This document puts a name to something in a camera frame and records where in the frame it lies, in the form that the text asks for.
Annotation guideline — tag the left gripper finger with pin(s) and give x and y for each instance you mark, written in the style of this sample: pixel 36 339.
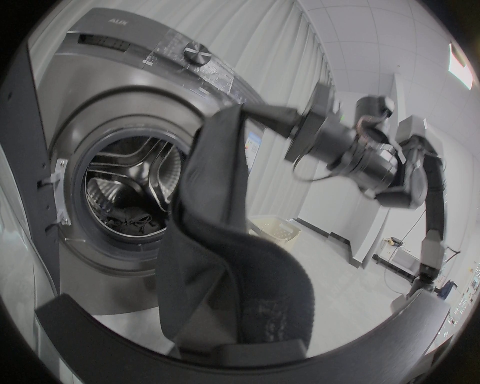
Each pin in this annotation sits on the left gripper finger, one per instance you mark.
pixel 279 112
pixel 281 127

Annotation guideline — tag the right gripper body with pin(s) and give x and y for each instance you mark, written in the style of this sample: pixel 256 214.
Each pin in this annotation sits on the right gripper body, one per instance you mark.
pixel 322 138

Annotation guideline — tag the black garment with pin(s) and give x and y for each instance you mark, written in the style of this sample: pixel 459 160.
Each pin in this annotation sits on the black garment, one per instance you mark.
pixel 210 187

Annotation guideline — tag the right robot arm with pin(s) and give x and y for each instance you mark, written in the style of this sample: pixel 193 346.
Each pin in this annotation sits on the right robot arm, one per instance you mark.
pixel 386 165

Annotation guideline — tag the cream laundry basket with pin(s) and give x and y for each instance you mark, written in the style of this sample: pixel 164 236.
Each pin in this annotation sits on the cream laundry basket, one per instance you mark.
pixel 275 230

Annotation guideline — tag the grey washing machine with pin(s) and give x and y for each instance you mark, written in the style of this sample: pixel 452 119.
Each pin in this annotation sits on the grey washing machine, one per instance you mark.
pixel 112 75

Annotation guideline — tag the heap of dark clothes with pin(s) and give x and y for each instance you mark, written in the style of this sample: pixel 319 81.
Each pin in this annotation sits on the heap of dark clothes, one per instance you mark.
pixel 131 221

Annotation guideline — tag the washing machine door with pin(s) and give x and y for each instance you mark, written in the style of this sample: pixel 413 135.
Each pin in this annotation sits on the washing machine door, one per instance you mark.
pixel 22 150

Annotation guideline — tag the ceiling light panel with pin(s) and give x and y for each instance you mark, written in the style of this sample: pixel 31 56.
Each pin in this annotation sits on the ceiling light panel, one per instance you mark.
pixel 460 65

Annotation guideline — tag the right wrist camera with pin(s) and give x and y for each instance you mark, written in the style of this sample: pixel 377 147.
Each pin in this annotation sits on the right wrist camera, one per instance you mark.
pixel 321 98

